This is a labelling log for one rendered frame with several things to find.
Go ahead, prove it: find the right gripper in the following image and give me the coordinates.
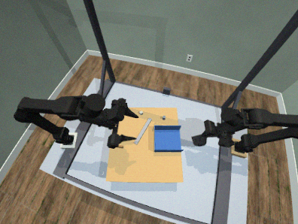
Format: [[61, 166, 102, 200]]
[[96, 98, 138, 149]]

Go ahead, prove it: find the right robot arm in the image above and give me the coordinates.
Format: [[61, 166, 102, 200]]
[[14, 93, 126, 145]]

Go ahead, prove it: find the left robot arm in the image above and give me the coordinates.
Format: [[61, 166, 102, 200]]
[[217, 107, 298, 153]]

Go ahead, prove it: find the light grey long flat bar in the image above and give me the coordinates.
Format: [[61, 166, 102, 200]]
[[134, 118, 152, 144]]

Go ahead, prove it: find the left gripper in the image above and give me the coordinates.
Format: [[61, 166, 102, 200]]
[[202, 120, 235, 138]]

